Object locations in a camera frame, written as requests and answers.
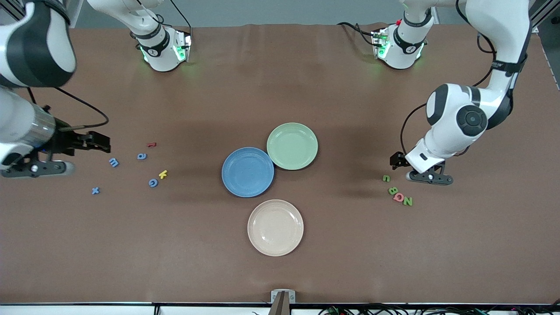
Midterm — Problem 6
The brown table cover mat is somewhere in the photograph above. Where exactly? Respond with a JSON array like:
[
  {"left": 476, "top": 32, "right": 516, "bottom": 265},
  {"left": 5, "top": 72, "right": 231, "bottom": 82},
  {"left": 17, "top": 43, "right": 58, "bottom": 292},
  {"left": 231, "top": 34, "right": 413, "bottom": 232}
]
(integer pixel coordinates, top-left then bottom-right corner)
[{"left": 0, "top": 23, "right": 560, "bottom": 305}]

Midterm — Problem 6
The green plate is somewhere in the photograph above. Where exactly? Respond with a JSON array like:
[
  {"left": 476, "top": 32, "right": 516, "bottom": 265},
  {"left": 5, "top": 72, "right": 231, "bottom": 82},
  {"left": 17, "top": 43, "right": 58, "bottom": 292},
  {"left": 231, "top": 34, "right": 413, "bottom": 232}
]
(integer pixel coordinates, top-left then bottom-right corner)
[{"left": 266, "top": 122, "right": 319, "bottom": 171}]

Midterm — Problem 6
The beige plate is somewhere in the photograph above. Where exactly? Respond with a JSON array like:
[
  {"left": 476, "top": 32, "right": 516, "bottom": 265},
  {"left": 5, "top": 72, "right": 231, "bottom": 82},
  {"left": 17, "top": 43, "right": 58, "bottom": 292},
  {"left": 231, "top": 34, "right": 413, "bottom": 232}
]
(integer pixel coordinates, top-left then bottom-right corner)
[{"left": 247, "top": 199, "right": 304, "bottom": 257}]

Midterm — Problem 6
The blue plate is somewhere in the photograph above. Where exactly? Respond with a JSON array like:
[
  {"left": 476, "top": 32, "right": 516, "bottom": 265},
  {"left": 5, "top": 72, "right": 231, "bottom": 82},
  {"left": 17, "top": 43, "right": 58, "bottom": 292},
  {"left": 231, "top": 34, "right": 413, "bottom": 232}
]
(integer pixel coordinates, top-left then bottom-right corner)
[{"left": 221, "top": 147, "right": 275, "bottom": 198}]

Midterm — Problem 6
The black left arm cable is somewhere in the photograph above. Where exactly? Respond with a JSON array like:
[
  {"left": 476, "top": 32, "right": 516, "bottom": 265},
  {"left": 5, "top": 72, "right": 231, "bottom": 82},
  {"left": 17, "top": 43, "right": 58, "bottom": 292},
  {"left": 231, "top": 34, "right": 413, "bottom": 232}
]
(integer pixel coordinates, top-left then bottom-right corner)
[{"left": 399, "top": 0, "right": 498, "bottom": 154}]

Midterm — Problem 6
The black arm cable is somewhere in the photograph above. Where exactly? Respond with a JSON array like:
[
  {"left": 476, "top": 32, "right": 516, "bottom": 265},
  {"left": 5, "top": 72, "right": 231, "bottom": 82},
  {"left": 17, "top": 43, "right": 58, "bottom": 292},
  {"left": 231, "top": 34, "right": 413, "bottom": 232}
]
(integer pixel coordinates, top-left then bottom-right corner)
[
  {"left": 399, "top": 0, "right": 498, "bottom": 154},
  {"left": 27, "top": 87, "right": 110, "bottom": 132}
]

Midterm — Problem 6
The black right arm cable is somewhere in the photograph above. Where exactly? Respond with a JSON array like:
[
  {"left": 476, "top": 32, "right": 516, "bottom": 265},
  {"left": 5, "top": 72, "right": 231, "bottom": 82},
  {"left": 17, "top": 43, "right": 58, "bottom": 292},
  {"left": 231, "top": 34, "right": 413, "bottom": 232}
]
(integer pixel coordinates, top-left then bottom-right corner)
[{"left": 27, "top": 87, "right": 110, "bottom": 132}]

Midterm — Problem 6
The black base cable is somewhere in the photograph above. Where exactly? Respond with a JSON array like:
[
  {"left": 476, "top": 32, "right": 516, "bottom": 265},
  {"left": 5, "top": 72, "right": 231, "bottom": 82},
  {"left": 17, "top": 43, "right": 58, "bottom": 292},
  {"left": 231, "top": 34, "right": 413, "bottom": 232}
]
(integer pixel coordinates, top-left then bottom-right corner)
[
  {"left": 168, "top": 0, "right": 193, "bottom": 30},
  {"left": 337, "top": 22, "right": 381, "bottom": 48}
]

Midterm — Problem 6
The aluminium frame profile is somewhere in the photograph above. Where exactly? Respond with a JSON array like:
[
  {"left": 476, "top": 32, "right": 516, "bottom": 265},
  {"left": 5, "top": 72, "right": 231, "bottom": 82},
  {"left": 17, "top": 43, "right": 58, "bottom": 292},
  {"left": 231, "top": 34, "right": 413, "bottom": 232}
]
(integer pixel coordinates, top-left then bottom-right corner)
[
  {"left": 0, "top": 0, "right": 27, "bottom": 22},
  {"left": 527, "top": 0, "right": 560, "bottom": 28}
]

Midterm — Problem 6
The dark camera pole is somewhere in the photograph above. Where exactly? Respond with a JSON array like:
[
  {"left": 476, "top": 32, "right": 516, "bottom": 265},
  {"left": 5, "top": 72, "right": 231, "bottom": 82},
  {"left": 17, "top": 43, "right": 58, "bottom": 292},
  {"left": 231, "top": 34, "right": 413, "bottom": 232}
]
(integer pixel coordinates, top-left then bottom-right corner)
[{"left": 268, "top": 292, "right": 290, "bottom": 315}]

